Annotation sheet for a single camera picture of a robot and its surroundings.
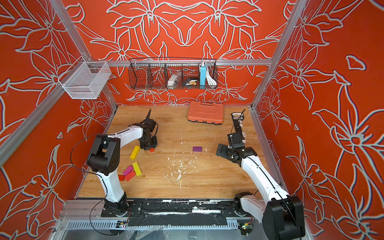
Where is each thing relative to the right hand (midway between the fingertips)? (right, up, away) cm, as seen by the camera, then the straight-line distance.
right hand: (221, 151), depth 83 cm
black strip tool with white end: (+18, +21, +28) cm, 39 cm away
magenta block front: (-54, -10, +1) cm, 55 cm away
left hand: (-42, +1, +13) cm, 44 cm away
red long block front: (-52, -14, 0) cm, 54 cm away
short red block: (-42, -1, +9) cm, 43 cm away
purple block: (-13, -1, +12) cm, 18 cm away
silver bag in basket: (-28, +45, +9) cm, 54 cm away
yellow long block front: (-50, -11, +2) cm, 51 cm away
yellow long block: (-53, -2, +8) cm, 54 cm away
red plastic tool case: (-4, +23, +25) cm, 35 cm away
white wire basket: (-84, +43, +8) cm, 95 cm away
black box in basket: (-18, +41, +4) cm, 45 cm away
